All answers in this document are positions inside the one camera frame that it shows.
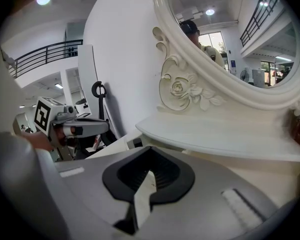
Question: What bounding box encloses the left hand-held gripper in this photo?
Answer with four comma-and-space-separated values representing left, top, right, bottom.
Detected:
33, 95, 111, 162

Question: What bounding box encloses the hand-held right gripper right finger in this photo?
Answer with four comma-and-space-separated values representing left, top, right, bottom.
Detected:
136, 145, 286, 240

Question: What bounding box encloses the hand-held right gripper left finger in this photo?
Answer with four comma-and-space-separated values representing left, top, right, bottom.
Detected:
53, 145, 153, 240

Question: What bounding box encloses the white dressing table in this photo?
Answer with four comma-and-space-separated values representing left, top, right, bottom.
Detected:
89, 113, 300, 210

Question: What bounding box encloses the person's left forearm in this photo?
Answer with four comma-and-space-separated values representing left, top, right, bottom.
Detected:
18, 131, 54, 152

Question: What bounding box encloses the black balcony railing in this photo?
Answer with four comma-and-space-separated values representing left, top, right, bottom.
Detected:
8, 39, 84, 79

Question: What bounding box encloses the white oval ornate mirror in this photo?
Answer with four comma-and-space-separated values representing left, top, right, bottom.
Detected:
151, 0, 300, 115

